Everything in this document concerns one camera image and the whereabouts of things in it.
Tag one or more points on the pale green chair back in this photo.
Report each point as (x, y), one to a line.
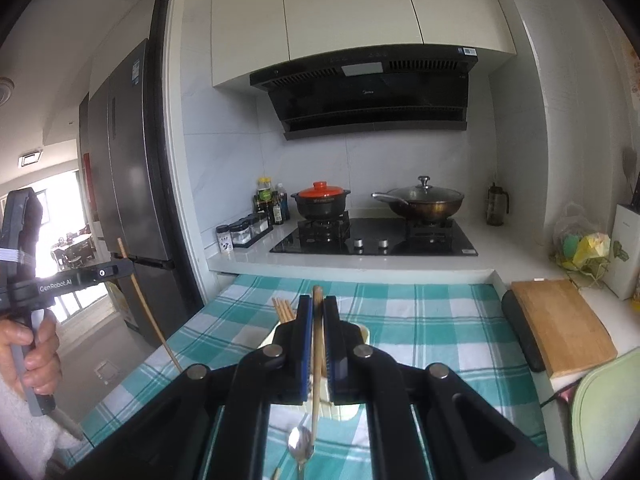
(610, 410)

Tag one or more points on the white wall cabinets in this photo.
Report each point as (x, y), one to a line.
(350, 10)

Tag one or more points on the dining table and chairs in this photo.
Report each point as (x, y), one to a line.
(75, 250)

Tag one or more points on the dark sauce bottle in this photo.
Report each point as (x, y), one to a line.
(281, 207)

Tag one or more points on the spice jars on counter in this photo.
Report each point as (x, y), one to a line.
(250, 230)

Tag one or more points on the white box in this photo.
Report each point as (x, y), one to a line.
(625, 260)

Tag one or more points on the glass pitcher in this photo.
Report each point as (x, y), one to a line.
(497, 207)

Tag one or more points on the set of bamboo chopsticks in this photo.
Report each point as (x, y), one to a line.
(285, 310)

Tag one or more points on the black range hood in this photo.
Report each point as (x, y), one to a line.
(365, 95)

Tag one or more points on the black door frame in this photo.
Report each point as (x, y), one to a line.
(165, 135)

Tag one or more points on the tan bamboo chopstick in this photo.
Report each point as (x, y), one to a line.
(316, 310)
(146, 310)

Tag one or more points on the person's left hand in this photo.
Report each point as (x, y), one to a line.
(42, 355)

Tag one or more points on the teal checked tablecloth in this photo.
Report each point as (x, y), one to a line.
(425, 320)

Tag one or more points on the wooden cutting board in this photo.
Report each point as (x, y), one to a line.
(560, 325)

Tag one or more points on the grey refrigerator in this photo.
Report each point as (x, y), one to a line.
(130, 160)

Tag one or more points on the cream ribbed utensil holder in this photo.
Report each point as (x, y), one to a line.
(345, 410)

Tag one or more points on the black gas stove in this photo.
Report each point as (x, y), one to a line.
(375, 242)

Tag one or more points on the black clay pot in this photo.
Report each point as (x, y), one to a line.
(320, 200)

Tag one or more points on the wok with glass lid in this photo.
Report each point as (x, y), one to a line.
(425, 202)

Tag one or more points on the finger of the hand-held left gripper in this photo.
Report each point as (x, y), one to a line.
(112, 271)

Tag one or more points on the yellow-labelled sauce bottle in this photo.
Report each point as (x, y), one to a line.
(264, 200)

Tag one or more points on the ceiling vent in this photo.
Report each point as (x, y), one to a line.
(30, 158)

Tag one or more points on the person's left forearm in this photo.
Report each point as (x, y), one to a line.
(25, 435)

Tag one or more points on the metal spoon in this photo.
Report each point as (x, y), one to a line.
(300, 447)

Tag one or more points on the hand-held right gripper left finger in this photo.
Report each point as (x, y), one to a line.
(305, 350)

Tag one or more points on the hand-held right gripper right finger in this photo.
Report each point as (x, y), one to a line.
(334, 350)

